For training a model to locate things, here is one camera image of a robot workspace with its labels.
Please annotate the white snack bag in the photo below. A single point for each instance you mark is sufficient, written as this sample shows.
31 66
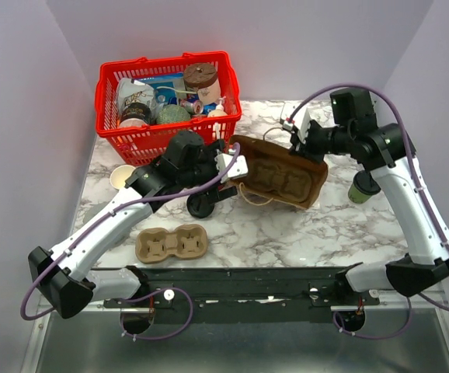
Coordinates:
132 91

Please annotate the blue box in basket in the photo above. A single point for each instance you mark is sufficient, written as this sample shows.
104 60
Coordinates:
168 88

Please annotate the cream pump bottle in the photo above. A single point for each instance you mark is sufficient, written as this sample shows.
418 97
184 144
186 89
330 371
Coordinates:
219 110

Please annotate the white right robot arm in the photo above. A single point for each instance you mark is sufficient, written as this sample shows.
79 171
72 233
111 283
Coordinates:
389 159

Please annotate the brown paper bag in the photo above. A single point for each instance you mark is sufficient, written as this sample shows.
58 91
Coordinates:
254 148

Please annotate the red blue drink can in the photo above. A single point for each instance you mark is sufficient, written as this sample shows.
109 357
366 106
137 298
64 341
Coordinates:
192 106

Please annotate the stack of green paper cups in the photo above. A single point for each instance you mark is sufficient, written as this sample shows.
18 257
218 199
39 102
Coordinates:
119 175

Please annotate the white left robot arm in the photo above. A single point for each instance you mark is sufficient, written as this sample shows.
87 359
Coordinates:
63 274

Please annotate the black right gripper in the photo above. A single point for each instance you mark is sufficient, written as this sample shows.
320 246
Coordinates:
304 149

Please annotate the dark instant noodle cup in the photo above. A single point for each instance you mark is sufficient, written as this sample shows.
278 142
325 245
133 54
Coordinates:
135 115

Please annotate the brown cardboard cup carrier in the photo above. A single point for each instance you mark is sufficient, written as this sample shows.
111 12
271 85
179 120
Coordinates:
279 179
186 242

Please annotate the red plastic shopping basket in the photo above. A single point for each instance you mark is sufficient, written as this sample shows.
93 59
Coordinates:
137 146

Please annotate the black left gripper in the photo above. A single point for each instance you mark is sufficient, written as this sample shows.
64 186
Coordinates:
209 155

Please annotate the green paper coffee cup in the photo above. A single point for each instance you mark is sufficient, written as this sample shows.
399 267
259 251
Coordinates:
361 196

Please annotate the brown lid paper tub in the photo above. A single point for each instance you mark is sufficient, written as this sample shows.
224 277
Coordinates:
202 78

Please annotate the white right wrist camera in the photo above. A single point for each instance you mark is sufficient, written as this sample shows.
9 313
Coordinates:
301 122

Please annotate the green netted melon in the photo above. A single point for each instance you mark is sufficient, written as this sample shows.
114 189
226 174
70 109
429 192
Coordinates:
171 114

